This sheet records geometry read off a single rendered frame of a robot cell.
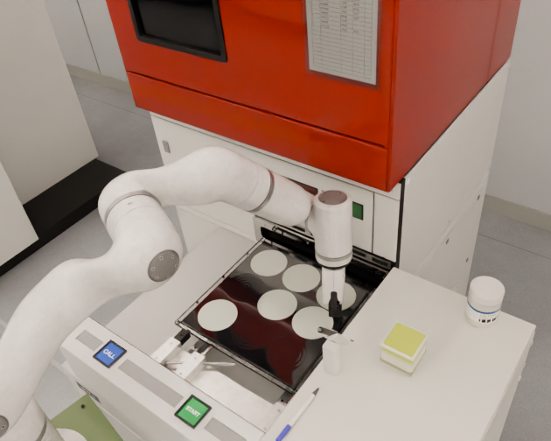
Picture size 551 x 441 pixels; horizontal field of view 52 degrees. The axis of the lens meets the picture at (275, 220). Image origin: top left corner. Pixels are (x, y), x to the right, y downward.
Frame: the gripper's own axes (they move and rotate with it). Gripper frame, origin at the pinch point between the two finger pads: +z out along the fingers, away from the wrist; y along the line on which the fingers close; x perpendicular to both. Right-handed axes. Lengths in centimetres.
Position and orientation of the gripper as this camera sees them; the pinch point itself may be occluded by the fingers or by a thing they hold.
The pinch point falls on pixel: (335, 309)
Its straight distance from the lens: 139.0
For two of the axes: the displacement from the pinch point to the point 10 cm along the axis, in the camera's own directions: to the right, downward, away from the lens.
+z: 0.8, 8.4, 5.4
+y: -1.1, 5.4, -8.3
